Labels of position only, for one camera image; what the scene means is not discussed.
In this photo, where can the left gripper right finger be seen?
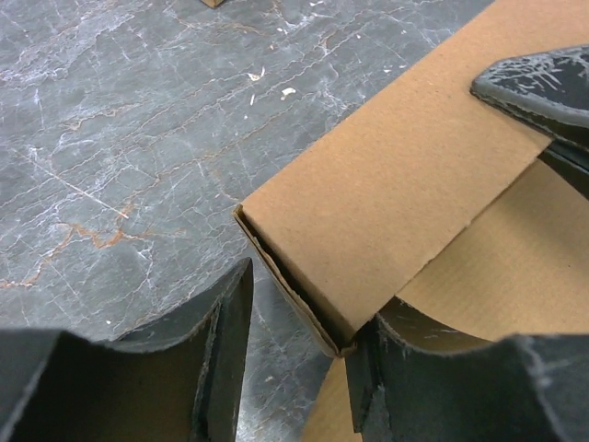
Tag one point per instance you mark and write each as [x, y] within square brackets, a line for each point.
[411, 378]

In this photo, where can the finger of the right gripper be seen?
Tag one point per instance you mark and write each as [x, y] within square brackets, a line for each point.
[547, 91]

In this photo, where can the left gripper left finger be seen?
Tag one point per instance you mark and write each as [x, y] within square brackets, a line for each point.
[176, 378]

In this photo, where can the brown cardboard box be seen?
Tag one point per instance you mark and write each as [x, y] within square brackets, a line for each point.
[213, 3]

